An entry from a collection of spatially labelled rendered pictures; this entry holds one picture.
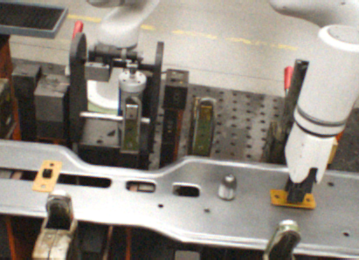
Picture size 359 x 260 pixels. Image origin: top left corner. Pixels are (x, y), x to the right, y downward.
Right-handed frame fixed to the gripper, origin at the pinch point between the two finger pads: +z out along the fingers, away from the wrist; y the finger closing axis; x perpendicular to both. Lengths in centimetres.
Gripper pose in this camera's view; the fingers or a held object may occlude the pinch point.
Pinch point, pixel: (295, 188)
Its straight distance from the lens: 92.2
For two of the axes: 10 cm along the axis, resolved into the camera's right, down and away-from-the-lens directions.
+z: -1.0, 7.9, 6.0
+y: -0.4, 6.0, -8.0
